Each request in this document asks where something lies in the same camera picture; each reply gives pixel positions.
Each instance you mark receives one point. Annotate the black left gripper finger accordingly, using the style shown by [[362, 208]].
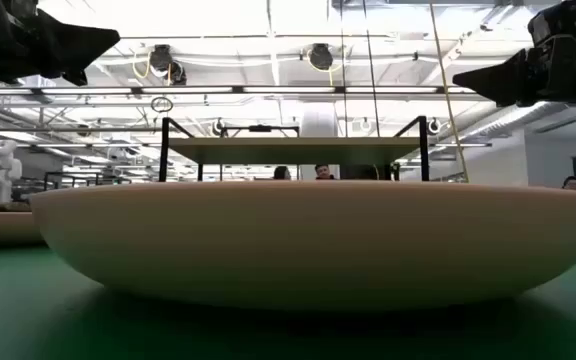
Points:
[[78, 76], [73, 42]]

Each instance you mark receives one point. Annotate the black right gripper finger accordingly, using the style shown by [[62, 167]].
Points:
[[503, 75], [510, 101]]

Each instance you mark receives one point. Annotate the wooden shelf with black legs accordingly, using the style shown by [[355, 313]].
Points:
[[293, 150]]

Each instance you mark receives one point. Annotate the person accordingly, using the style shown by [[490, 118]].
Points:
[[281, 173], [324, 171], [571, 183]]

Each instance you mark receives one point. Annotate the white humanoid robot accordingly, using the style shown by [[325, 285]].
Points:
[[0, 170]]

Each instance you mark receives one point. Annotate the black background monitor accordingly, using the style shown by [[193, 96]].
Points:
[[360, 172]]

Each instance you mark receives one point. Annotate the long ceiling light strip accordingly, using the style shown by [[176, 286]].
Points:
[[288, 90]]

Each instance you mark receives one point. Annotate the green table mat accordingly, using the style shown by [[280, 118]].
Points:
[[18, 300]]

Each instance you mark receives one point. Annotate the silver ventilation duct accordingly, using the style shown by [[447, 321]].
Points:
[[513, 120]]

